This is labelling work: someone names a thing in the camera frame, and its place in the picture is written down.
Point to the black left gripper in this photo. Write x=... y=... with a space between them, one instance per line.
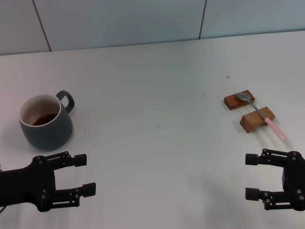
x=23 y=186

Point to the dark flat wooden block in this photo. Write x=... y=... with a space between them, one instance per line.
x=232 y=102

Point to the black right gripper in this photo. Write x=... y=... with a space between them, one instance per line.
x=294 y=176

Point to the light notched wooden block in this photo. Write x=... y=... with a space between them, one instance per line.
x=252 y=120

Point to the grey ceramic mug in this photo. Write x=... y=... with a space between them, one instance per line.
x=47 y=133

